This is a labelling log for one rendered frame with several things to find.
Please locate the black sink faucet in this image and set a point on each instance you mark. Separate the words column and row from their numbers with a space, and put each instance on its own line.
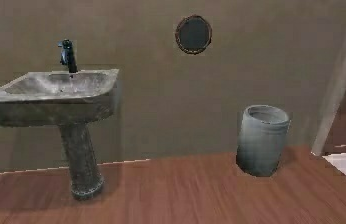
column 69, row 56

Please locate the round dark wall mirror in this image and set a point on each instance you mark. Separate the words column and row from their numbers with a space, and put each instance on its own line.
column 193, row 34

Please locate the grey pedestal sink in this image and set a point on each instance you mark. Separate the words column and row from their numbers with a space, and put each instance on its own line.
column 54, row 96

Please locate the grey round trash can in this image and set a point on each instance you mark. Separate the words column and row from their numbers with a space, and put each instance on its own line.
column 261, row 143

